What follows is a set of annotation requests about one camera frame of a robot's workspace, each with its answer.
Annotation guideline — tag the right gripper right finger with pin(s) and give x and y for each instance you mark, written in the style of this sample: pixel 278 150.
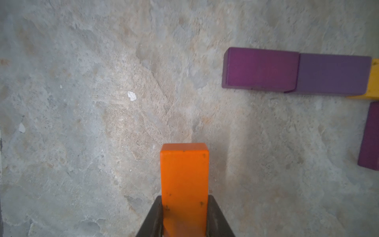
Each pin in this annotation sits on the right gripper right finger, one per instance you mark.
pixel 217 225

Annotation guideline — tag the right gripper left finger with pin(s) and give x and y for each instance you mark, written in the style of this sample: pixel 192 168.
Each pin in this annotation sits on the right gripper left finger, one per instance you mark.
pixel 153 223

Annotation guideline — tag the orange long block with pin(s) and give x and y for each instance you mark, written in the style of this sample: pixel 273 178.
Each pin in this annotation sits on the orange long block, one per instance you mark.
pixel 184 169

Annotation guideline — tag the purple block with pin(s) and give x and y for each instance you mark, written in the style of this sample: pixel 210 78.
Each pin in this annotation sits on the purple block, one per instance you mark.
pixel 326 74
pixel 260 69
pixel 369 150

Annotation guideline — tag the amber long block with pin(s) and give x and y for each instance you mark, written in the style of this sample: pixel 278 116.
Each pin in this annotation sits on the amber long block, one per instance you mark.
pixel 372 92

